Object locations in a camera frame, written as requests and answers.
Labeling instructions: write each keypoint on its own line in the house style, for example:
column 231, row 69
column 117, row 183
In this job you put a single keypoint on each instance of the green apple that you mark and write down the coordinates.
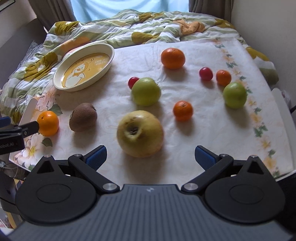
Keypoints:
column 146, row 92
column 235, row 95

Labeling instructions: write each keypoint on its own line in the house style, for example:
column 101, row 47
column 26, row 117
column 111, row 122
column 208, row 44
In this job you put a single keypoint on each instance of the small mandarin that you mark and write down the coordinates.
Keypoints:
column 223, row 77
column 182, row 110

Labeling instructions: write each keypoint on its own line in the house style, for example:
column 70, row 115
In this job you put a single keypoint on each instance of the large yellow apple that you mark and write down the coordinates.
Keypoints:
column 140, row 134

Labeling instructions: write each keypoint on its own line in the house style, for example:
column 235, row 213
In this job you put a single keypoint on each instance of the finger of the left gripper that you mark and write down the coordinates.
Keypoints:
column 23, row 130
column 5, row 121

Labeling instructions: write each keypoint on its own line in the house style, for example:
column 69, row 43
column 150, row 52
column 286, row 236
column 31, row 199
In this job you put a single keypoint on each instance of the red cherry tomato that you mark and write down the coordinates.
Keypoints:
column 132, row 81
column 206, row 74

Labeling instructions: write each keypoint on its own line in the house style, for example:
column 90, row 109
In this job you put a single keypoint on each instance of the brown curtain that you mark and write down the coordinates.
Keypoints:
column 219, row 8
column 51, row 11

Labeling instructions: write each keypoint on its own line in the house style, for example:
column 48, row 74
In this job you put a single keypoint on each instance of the green striped floral quilt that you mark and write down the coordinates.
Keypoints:
column 127, row 28

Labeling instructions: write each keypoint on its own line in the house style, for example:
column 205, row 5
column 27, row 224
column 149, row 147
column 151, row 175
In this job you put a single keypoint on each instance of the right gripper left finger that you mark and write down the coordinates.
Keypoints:
column 86, row 166

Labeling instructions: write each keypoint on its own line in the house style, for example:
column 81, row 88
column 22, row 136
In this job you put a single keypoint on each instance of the framed wall picture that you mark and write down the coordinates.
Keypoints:
column 5, row 3

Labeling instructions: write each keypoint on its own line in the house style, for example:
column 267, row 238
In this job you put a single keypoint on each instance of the brown right curtain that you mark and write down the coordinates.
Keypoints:
column 219, row 8

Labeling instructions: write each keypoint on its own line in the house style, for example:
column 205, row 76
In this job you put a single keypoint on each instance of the grey headboard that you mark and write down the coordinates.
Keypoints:
column 15, row 48

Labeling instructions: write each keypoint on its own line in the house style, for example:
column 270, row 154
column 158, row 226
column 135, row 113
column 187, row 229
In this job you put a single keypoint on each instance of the large orange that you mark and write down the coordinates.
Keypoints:
column 173, row 58

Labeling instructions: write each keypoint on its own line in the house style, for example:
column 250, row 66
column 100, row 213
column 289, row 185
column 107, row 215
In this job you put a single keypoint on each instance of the brown left curtain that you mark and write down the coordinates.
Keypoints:
column 51, row 11

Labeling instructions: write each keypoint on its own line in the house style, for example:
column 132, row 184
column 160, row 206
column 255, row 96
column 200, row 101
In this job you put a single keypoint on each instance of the small orange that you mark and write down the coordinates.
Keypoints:
column 48, row 123

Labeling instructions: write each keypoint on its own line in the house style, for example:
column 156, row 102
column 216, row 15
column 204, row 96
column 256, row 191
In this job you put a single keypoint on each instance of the light blue window curtain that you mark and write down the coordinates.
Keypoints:
column 90, row 10

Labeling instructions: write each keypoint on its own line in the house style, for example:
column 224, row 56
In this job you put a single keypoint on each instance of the floral white tablecloth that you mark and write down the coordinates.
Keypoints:
column 144, row 61

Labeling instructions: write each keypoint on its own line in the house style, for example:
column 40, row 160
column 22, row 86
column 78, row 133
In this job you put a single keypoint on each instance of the oval cream duck dish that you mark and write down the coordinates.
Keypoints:
column 83, row 66

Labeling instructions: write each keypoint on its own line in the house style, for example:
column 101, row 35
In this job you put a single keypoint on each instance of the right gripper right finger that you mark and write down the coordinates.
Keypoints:
column 214, row 165

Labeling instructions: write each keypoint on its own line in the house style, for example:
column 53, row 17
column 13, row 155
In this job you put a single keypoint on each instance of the brown kiwi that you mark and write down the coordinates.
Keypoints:
column 83, row 117

